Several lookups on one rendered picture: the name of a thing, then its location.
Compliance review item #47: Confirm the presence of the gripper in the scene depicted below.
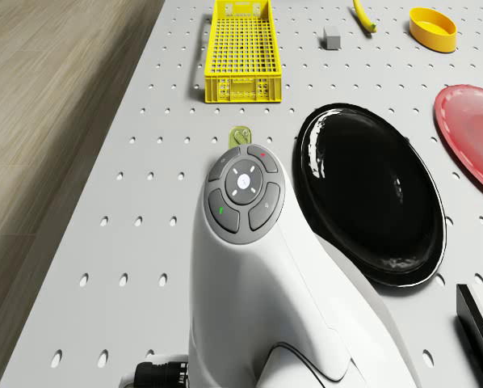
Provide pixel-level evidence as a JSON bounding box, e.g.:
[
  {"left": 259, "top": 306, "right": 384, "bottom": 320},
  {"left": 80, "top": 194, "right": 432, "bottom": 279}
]
[{"left": 118, "top": 353, "right": 191, "bottom": 388}]

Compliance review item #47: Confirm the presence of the black plate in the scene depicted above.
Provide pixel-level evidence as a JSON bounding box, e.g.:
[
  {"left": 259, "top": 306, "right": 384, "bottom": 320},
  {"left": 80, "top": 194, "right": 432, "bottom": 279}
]
[{"left": 292, "top": 103, "right": 447, "bottom": 288}]

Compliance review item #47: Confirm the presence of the black stove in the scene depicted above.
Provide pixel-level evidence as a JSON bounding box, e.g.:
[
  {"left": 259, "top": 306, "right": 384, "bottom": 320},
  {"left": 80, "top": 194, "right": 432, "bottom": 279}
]
[{"left": 455, "top": 283, "right": 483, "bottom": 388}]

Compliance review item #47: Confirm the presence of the yellow basket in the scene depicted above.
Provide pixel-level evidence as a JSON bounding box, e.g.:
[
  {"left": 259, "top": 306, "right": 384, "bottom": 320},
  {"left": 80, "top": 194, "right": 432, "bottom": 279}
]
[{"left": 204, "top": 0, "right": 284, "bottom": 103}]

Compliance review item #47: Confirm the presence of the grey cube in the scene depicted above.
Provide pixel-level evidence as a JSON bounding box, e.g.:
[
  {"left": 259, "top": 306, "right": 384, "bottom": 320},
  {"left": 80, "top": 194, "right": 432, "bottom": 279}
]
[{"left": 322, "top": 27, "right": 342, "bottom": 51}]

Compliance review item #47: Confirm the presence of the red plate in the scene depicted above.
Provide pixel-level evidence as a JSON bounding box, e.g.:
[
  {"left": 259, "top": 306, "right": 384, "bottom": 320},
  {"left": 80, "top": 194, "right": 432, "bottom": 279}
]
[{"left": 434, "top": 83, "right": 483, "bottom": 202}]

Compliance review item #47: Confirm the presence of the banana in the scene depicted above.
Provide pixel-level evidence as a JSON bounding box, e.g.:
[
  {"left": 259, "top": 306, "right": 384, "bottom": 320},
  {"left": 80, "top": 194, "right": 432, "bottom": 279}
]
[{"left": 352, "top": 0, "right": 378, "bottom": 34}]

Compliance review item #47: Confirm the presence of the yellow bowl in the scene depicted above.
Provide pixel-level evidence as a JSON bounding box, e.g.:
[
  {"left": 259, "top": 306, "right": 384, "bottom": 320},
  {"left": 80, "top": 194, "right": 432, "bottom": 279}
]
[{"left": 409, "top": 6, "right": 457, "bottom": 54}]

